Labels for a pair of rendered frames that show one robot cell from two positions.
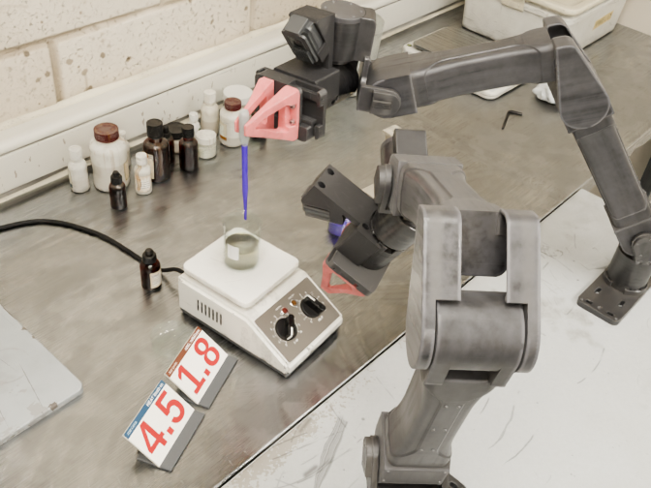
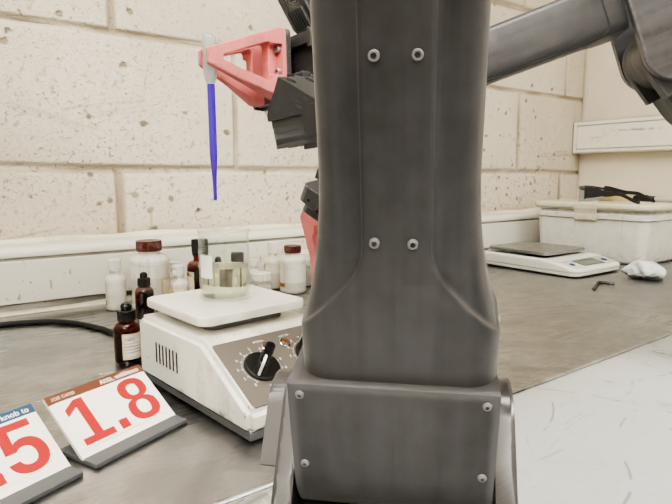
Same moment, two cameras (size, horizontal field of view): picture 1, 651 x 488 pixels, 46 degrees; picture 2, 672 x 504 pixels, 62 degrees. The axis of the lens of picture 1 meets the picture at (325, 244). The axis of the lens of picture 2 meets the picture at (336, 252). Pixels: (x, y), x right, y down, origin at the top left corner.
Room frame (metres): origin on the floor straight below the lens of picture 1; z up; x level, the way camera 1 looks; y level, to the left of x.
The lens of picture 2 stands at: (0.29, -0.14, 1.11)
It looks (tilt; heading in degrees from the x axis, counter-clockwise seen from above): 8 degrees down; 15
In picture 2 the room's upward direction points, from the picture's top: straight up
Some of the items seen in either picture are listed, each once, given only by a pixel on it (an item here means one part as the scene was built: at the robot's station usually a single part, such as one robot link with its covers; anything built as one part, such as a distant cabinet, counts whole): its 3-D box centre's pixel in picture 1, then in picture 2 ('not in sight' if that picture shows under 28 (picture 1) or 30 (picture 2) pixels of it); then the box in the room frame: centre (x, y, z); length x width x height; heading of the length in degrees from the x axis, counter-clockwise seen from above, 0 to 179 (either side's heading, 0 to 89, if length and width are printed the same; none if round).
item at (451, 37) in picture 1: (468, 59); (547, 258); (1.65, -0.28, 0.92); 0.26 x 0.19 x 0.05; 51
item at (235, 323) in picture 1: (255, 296); (240, 349); (0.78, 0.09, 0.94); 0.22 x 0.13 x 0.08; 58
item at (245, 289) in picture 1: (241, 265); (225, 301); (0.79, 0.11, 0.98); 0.12 x 0.12 x 0.01; 58
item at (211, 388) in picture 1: (202, 366); (119, 411); (0.66, 0.14, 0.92); 0.09 x 0.06 x 0.04; 165
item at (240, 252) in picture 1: (241, 240); (225, 261); (0.80, 0.11, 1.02); 0.06 x 0.05 x 0.08; 8
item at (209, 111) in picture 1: (209, 111); (273, 265); (1.25, 0.25, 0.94); 0.03 x 0.03 x 0.09
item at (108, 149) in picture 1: (108, 156); (150, 274); (1.06, 0.38, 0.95); 0.06 x 0.06 x 0.11
